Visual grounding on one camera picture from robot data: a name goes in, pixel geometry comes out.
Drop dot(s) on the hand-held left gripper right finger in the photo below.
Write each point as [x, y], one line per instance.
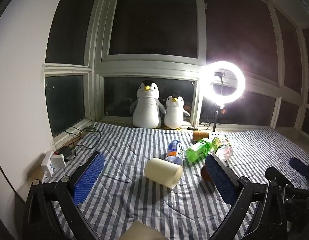
[220, 180]

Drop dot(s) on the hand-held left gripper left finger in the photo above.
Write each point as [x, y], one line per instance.
[88, 177]

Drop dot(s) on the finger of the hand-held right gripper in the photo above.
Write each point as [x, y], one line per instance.
[298, 166]
[277, 175]

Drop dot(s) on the cream cup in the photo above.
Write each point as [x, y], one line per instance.
[163, 172]

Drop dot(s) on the dark brown cup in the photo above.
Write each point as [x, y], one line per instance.
[205, 175]

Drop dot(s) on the brown paper cup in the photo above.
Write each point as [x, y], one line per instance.
[200, 135]

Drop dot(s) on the clear bottle with green label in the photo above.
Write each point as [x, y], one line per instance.
[222, 146]

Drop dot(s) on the black power adapter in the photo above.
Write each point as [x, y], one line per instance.
[63, 151]

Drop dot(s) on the green plastic bottle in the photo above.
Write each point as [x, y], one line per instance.
[198, 151]

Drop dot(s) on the white power strip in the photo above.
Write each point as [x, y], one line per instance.
[53, 163]

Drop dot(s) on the striped blanket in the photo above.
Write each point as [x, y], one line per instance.
[134, 200]

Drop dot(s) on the blue label plastic bottle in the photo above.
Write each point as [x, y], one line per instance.
[174, 152]

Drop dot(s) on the flat black device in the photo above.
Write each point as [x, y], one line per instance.
[192, 128]

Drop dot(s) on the black tripod stand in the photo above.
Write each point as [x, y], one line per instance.
[216, 117]

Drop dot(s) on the beige soft block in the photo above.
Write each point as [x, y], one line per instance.
[142, 232]

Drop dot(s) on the small penguin plush toy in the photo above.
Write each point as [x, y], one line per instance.
[174, 112]

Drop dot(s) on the large penguin plush toy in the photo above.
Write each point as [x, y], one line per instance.
[147, 105]

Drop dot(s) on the black phone holder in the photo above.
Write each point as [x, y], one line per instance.
[220, 80]

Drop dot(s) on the white window frame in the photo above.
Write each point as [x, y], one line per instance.
[97, 62]

